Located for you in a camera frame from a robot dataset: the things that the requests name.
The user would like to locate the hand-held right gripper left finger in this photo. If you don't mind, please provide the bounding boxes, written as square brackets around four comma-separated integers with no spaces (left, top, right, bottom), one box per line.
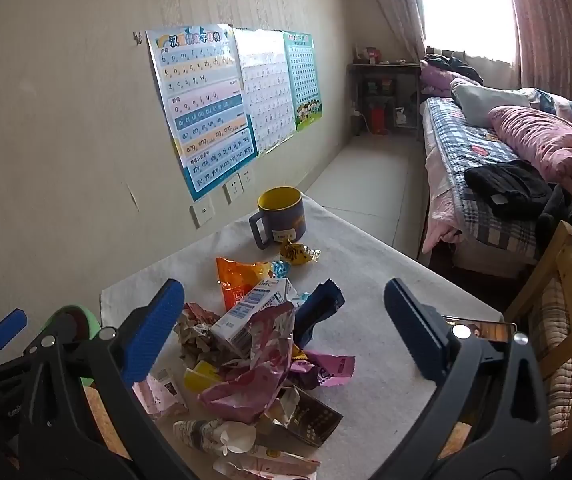
[18,279,197,480]

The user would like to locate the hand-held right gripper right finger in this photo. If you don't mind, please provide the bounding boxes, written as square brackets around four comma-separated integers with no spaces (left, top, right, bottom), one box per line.
[368,278,561,480]

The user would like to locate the printed paper wrapper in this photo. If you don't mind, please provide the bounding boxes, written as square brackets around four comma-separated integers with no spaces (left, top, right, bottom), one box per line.
[173,302,222,363]

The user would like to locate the pale pink wrapper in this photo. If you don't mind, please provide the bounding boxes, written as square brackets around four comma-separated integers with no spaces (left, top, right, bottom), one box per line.
[143,367,189,421]

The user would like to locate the green bin with red inside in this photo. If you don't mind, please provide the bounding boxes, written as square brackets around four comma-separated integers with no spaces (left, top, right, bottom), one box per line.
[40,305,104,388]

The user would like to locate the white and blue milk carton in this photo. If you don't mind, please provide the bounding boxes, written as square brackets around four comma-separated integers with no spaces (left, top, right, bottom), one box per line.
[210,277,299,358]

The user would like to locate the orange snack bag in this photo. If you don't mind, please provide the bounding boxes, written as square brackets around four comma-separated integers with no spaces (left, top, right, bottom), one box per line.
[216,256,273,313]

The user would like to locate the purple and pink wrapper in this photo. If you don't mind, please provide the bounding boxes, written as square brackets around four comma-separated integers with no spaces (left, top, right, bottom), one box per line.
[288,350,357,390]

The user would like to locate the dark blue wrapper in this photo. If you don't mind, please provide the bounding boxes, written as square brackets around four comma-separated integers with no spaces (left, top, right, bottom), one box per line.
[293,280,346,348]

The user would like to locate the pink foil bag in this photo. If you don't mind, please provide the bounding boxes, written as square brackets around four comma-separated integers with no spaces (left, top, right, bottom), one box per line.
[198,302,299,423]

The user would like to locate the yellow candy wrapper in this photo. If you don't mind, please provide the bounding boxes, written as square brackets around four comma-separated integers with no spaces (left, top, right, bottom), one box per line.
[280,240,322,266]

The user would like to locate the black packet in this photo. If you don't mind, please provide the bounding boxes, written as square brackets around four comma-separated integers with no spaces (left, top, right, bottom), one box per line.
[286,385,344,447]

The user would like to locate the pink and white long wrapper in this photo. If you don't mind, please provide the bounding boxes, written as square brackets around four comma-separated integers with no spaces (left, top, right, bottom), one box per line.
[213,445,320,480]

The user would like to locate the white towel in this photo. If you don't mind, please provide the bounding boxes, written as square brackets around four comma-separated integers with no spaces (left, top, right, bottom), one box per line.
[100,192,504,480]

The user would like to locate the phone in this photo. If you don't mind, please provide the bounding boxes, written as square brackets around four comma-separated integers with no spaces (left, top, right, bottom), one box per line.
[441,315,518,344]

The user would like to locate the blue mug with yellow inside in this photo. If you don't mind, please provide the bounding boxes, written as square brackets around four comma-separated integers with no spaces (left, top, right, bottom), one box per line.
[249,186,308,250]

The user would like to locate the wooden chair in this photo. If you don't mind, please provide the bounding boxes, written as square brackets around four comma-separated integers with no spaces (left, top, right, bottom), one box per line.
[503,220,572,461]

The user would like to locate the black garment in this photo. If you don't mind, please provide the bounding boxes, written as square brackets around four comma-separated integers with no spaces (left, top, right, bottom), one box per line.
[464,159,554,221]

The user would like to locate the bed with plaid sheet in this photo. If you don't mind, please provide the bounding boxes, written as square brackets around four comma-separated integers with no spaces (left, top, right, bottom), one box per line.
[418,95,572,271]

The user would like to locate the red box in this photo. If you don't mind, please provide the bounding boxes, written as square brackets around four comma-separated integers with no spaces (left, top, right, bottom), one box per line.
[368,105,390,133]

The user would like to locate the pink quilt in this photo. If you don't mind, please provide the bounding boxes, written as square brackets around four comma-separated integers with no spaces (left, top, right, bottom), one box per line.
[488,105,572,211]

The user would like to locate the grey white pillow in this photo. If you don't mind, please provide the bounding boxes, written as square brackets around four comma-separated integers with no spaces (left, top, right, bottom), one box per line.
[451,82,532,128]

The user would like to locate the dark shelf unit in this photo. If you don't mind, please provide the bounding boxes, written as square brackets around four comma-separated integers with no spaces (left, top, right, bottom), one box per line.
[348,60,424,137]

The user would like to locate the purple clothes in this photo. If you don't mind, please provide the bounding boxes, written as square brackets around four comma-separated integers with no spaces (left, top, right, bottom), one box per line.
[420,55,482,98]

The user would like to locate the pink curtain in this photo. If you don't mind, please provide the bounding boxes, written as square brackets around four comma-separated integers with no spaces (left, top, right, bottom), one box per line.
[506,0,572,101]
[361,0,428,63]

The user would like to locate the window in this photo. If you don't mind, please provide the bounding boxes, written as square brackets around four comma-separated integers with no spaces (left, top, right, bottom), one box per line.
[416,0,522,64]

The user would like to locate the white wall socket with hole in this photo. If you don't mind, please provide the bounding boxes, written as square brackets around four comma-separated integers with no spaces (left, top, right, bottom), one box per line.
[189,195,215,229]

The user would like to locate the blue letter wall poster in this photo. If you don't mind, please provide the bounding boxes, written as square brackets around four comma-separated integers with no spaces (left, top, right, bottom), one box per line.
[146,24,259,202]

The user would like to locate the white chart wall poster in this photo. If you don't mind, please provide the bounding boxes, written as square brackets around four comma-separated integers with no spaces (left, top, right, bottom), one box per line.
[233,27,297,156]

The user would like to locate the green chart wall poster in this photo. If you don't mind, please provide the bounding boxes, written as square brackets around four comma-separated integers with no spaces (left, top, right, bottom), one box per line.
[282,31,324,132]

